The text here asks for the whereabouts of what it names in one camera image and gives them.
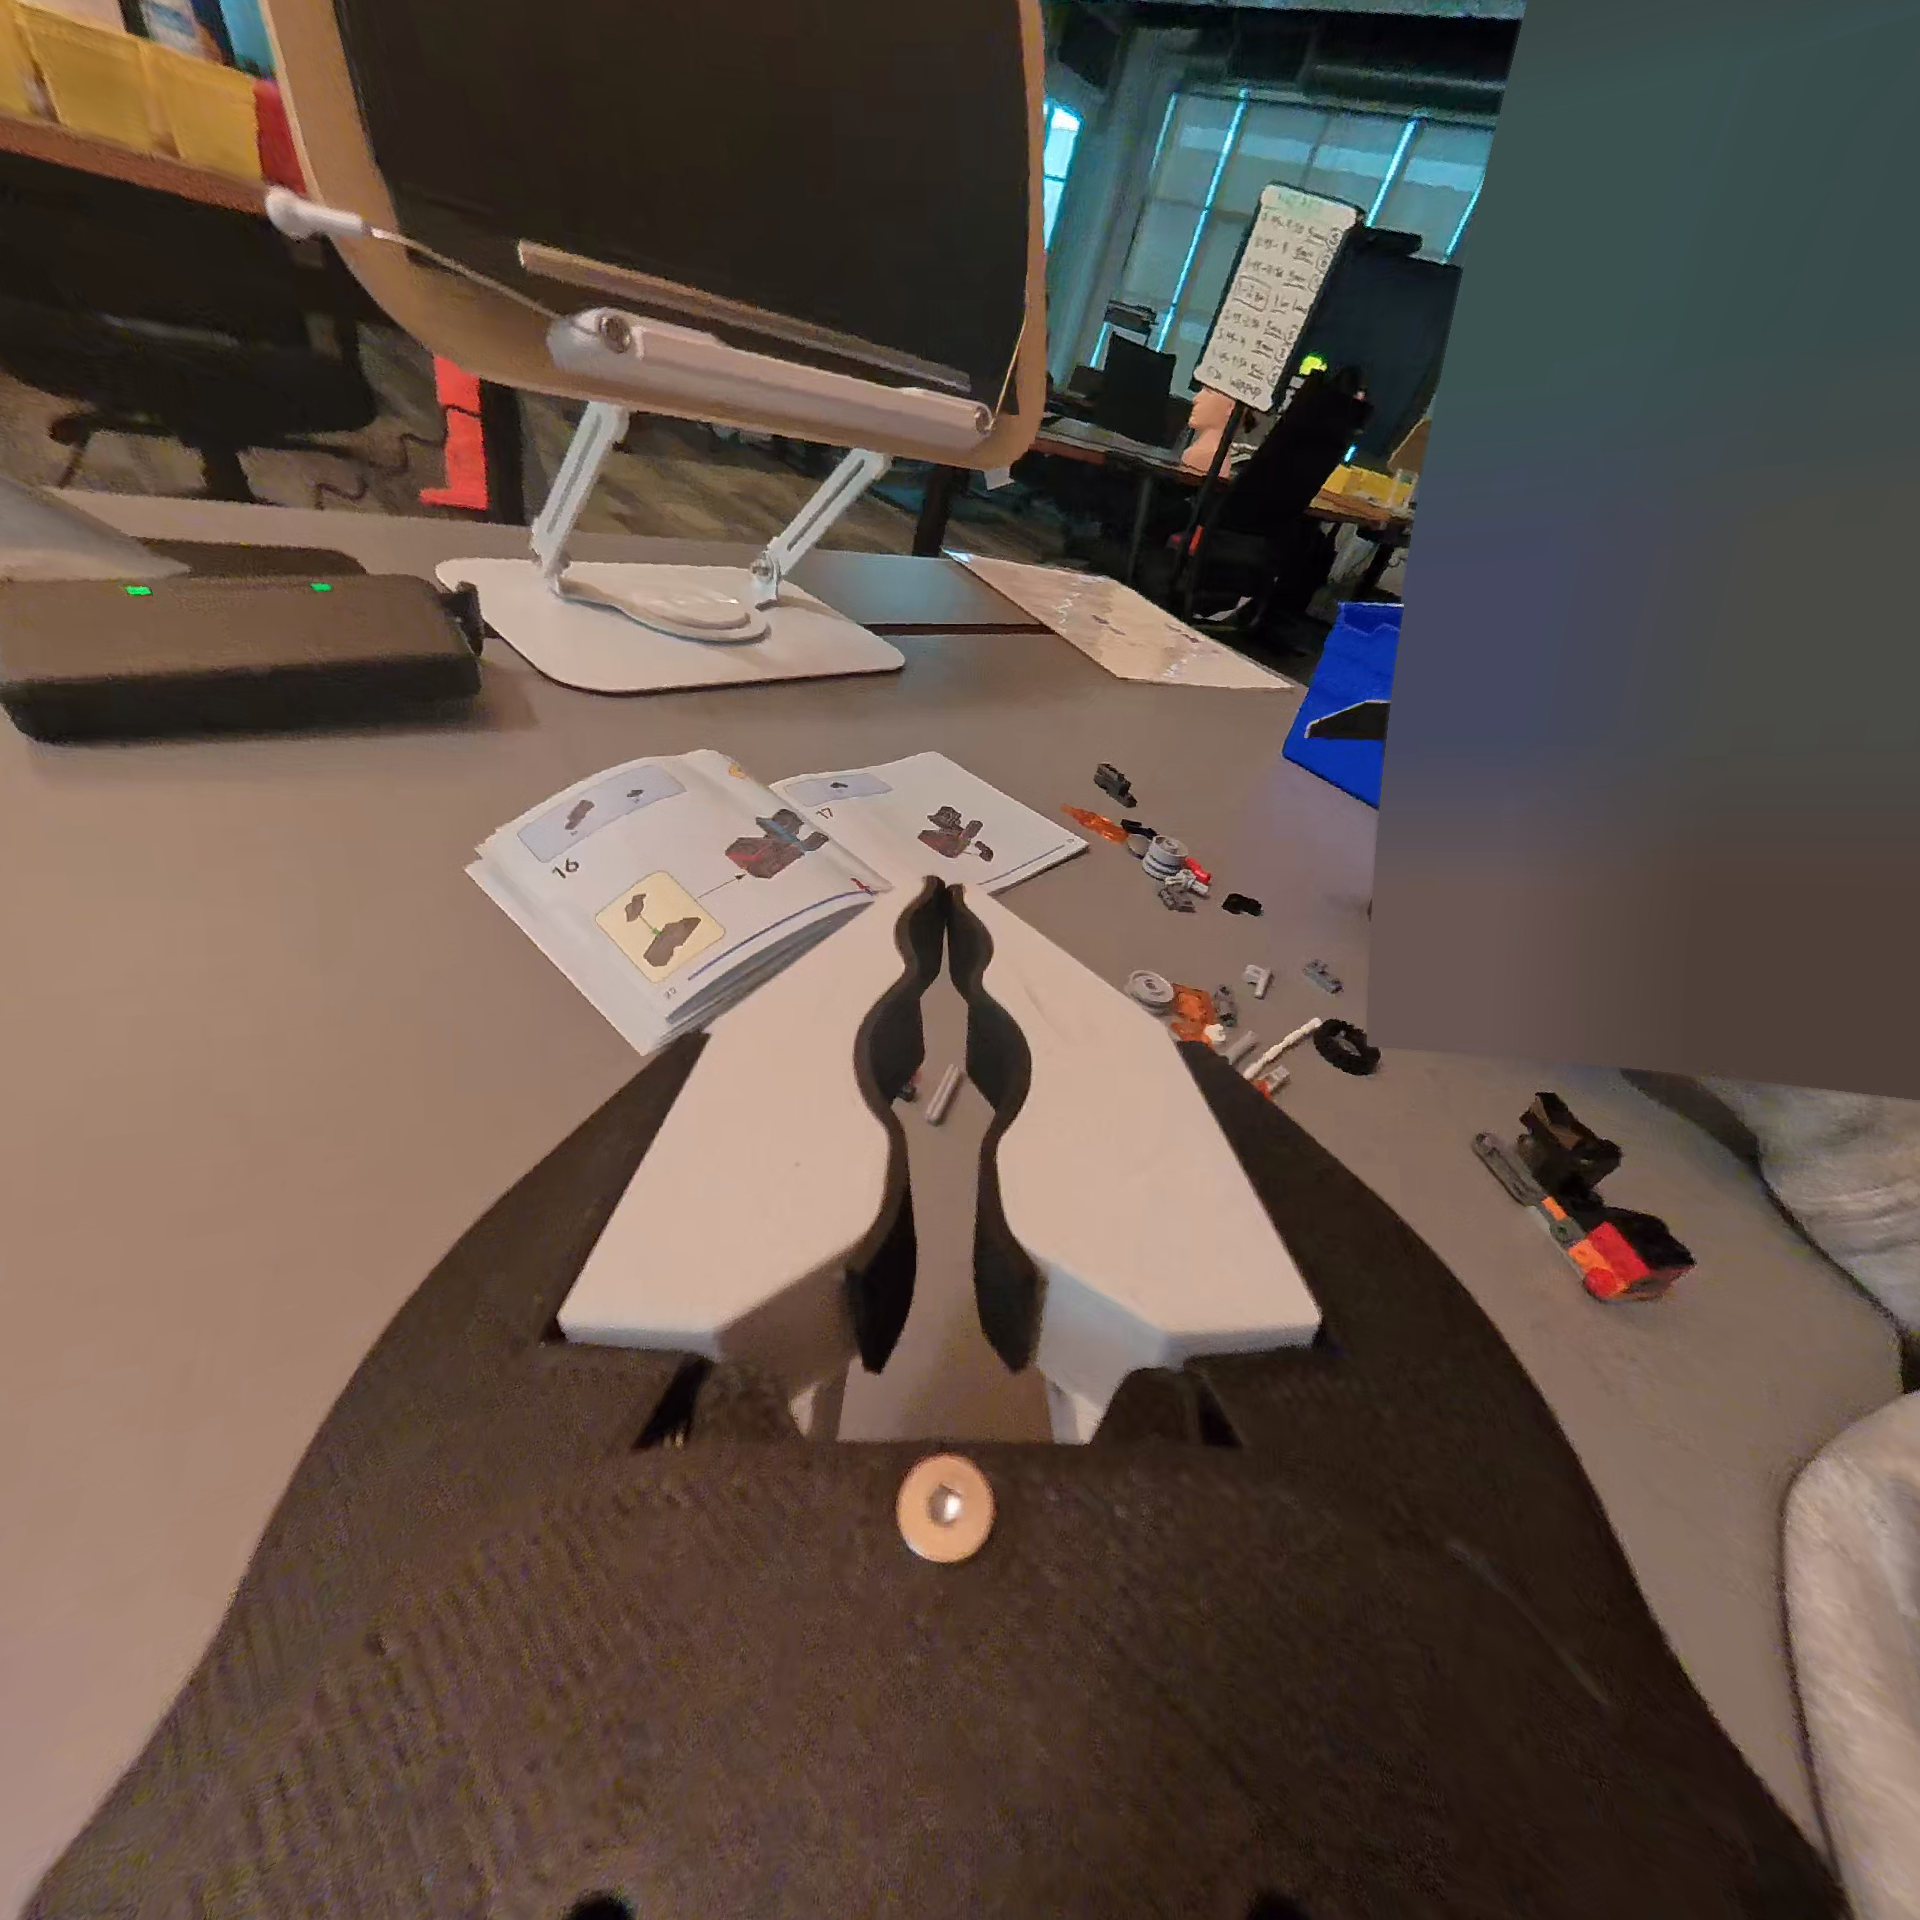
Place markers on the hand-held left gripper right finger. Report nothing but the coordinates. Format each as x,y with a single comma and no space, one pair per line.
1141,1185

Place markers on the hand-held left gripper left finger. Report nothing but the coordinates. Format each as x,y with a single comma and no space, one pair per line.
720,1200

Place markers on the orange transparent lego plate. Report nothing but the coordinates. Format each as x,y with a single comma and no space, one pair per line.
1197,1009

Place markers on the grey lego pin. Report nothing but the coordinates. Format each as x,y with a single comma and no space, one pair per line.
943,1093

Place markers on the scattered small lego pieces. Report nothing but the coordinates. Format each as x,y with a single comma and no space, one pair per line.
1185,885

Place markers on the lego instruction booklet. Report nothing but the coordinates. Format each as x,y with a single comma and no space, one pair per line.
661,885

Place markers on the grey lego wheel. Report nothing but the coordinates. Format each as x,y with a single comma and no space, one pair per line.
1163,858

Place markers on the orange transparent lego flame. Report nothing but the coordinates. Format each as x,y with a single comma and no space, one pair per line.
1108,825

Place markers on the black and red lego build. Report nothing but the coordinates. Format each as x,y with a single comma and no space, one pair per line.
1605,1229

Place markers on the blue plastic bin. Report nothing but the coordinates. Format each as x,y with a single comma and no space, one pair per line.
1342,720

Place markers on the printed paper sheet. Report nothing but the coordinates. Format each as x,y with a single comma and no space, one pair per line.
1125,623

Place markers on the white monitor stand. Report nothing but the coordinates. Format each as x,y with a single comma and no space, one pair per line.
675,616

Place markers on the black battery pack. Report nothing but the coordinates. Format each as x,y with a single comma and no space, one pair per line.
224,661

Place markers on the black office chair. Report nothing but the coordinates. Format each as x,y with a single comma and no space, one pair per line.
1291,465
181,375

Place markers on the background office desk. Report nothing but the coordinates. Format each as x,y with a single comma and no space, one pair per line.
1109,442

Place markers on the red object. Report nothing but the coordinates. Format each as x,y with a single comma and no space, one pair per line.
457,435

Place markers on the person's beige sweater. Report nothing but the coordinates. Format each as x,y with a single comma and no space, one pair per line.
1862,1650

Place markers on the dark background monitor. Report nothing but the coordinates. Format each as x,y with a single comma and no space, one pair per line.
1395,330

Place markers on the whiteboard with writing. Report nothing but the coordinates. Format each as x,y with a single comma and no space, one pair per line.
1276,292

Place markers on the wooden shelf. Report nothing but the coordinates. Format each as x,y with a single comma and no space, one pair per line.
135,165

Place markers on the row of yellow boxes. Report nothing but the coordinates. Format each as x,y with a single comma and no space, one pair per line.
119,76

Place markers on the black lego bracket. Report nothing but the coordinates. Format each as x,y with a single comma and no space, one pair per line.
1115,781

